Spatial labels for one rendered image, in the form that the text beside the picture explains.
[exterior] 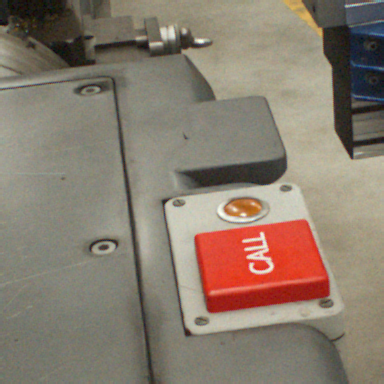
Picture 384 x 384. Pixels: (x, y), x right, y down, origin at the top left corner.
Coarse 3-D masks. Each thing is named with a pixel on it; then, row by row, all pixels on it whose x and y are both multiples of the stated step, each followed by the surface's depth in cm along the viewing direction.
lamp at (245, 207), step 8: (240, 200) 70; (248, 200) 70; (256, 200) 70; (224, 208) 70; (232, 208) 69; (240, 208) 69; (248, 208) 69; (256, 208) 69; (232, 216) 69; (240, 216) 69; (248, 216) 69
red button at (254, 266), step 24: (216, 240) 65; (240, 240) 65; (264, 240) 65; (288, 240) 64; (312, 240) 64; (216, 264) 63; (240, 264) 63; (264, 264) 63; (288, 264) 63; (312, 264) 62; (216, 288) 61; (240, 288) 61; (264, 288) 61; (288, 288) 61; (312, 288) 61; (216, 312) 61
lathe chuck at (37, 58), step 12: (0, 48) 103; (12, 48) 104; (24, 48) 106; (36, 48) 107; (48, 48) 109; (0, 60) 101; (12, 60) 102; (24, 60) 104; (36, 60) 105; (48, 60) 107; (60, 60) 109; (24, 72) 102; (36, 72) 103
